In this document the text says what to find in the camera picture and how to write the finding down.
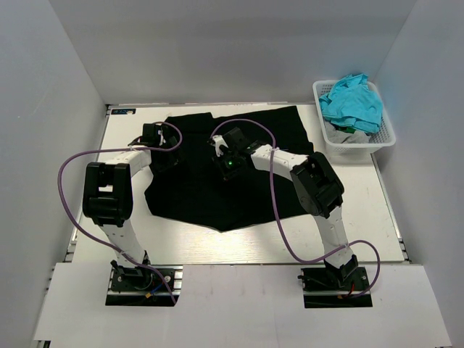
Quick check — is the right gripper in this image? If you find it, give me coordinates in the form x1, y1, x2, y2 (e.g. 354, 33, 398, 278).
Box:
212, 150, 241, 185

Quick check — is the black t-shirt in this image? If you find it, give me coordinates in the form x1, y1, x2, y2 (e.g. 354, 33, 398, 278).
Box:
144, 107, 313, 232

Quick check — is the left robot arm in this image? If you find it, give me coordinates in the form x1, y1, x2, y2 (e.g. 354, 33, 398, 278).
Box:
83, 123, 183, 289

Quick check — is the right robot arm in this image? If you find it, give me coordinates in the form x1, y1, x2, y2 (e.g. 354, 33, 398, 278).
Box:
208, 128, 358, 289

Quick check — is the blue label sticker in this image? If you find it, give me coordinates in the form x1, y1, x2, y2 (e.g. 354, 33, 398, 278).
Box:
111, 108, 136, 115

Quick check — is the grey t-shirt in basket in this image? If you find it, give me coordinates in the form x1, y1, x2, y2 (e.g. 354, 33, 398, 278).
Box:
324, 122, 370, 144

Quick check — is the green garment in basket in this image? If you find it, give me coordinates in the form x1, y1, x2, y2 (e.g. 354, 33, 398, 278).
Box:
334, 125, 356, 134

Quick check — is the turquoise t-shirt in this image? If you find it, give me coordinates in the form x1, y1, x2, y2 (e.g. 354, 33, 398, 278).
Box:
318, 73, 384, 134

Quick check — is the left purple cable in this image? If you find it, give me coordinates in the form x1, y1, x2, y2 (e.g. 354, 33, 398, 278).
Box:
58, 121, 183, 305

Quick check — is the purple cable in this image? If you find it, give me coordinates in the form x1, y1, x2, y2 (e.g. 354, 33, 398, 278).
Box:
58, 121, 183, 305
210, 118, 381, 299

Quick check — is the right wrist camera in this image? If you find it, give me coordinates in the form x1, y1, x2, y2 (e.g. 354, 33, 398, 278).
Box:
210, 135, 229, 157

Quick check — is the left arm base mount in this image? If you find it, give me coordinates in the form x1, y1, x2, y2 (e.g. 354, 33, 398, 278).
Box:
105, 260, 183, 307

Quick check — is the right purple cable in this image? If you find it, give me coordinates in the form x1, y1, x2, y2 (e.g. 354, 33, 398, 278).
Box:
210, 118, 381, 299

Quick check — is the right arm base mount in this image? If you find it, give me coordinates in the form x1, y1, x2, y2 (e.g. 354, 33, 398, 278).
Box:
297, 267, 373, 309

